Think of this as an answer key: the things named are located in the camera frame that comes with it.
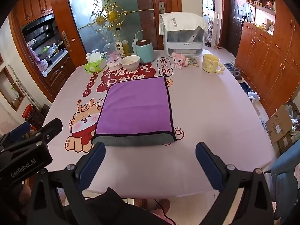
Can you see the clear glass dome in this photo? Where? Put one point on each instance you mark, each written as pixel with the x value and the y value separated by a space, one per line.
pixel 110 50

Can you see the clear bag of sweets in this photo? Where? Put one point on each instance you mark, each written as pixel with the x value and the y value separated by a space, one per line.
pixel 192 61

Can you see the purple towel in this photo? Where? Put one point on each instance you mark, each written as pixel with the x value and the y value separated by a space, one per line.
pixel 138 107

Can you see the white bowl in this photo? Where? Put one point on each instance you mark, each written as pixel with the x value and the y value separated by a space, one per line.
pixel 130 62

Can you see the dark entrance door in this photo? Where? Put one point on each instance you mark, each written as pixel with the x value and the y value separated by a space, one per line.
pixel 235 28

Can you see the black range hood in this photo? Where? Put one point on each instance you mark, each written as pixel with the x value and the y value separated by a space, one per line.
pixel 37 29

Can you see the dark blue slippers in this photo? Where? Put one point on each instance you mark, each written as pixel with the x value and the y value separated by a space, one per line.
pixel 245 87

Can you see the person's left hand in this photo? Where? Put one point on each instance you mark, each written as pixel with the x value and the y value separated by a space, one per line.
pixel 24 195

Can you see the pink plush toy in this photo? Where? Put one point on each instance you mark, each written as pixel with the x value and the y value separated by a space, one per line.
pixel 179 61

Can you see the small cardboard box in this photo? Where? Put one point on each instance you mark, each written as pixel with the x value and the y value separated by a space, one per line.
pixel 284 144

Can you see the grey fluffy slippers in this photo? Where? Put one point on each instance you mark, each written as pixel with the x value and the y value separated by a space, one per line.
pixel 237 73

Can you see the blue chair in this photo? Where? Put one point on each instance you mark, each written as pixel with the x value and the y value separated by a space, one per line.
pixel 284 180

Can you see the shoe rack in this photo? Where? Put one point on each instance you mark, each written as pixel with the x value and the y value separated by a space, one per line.
pixel 212 30

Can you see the yellow liquid bottle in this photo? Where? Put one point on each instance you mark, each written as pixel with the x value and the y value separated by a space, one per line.
pixel 125 48

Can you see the pink and white ornament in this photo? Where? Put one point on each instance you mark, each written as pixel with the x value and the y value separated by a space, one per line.
pixel 114 62

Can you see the teal jar with brown lid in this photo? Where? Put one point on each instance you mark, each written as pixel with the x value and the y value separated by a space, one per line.
pixel 144 51

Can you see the pink printed tablecloth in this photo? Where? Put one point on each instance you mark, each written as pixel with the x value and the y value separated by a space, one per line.
pixel 211 117

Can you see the white squeeze bottle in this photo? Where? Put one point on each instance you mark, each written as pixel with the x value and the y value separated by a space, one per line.
pixel 135 44

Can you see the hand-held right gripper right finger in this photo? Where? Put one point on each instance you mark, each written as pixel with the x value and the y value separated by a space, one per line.
pixel 209 166

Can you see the person's dark clothing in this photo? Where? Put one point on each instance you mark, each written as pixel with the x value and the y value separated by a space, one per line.
pixel 112 208

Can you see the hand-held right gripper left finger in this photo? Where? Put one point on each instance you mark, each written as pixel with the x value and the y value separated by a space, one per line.
pixel 91 166

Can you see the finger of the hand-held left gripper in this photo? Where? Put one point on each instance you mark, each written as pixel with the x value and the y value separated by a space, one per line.
pixel 18 129
pixel 50 126

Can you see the white cloth cover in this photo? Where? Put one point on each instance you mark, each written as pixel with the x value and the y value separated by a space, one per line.
pixel 180 21

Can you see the frosted glass sliding door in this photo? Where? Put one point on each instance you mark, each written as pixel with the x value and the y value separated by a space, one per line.
pixel 138 23

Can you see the white blue slippers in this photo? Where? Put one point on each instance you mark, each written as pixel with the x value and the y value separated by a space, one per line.
pixel 254 96

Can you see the small glass jars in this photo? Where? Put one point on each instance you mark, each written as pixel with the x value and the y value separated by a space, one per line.
pixel 91 54

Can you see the gold door ornament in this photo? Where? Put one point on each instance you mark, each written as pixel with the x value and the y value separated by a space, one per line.
pixel 110 16

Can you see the white countertop appliance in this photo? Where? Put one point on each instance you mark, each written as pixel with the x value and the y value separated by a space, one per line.
pixel 184 44

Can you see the wooden wall cabinet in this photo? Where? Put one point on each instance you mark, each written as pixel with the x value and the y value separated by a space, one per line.
pixel 264 58

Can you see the grey blue slippers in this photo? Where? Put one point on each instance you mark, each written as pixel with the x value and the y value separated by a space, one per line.
pixel 229 66

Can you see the wooden kitchen cabinets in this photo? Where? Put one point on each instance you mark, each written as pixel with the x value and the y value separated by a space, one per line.
pixel 32 7

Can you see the large cardboard box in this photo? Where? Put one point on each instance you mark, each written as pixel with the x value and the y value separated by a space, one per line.
pixel 277 121

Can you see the labelled glass bottle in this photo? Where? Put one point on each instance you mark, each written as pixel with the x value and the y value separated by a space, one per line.
pixel 118 45

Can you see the person's pink slippers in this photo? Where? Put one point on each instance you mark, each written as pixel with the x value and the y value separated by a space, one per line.
pixel 161 204

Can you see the red basket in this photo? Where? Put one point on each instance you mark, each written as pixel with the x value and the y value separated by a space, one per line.
pixel 27 112

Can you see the green tissue box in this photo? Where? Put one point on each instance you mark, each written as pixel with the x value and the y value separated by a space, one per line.
pixel 95 65

